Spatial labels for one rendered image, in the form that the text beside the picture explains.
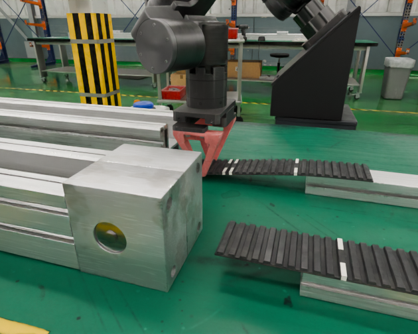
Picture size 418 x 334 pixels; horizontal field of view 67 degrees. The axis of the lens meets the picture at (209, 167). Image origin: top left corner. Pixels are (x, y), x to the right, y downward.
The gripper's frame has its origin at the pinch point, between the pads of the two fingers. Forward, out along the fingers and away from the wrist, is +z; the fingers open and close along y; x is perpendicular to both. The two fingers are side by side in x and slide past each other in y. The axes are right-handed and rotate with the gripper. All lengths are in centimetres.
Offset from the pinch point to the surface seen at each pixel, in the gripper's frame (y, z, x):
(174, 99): -269, 50, -118
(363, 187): 2.0, -0.2, 22.0
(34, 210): 24.0, -4.1, -8.8
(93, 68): -252, 20, -201
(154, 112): -2.7, -6.6, -9.7
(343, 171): 1.2, -1.7, 19.3
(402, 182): 1.2, -1.1, 26.5
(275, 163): -0.5, -1.1, 10.3
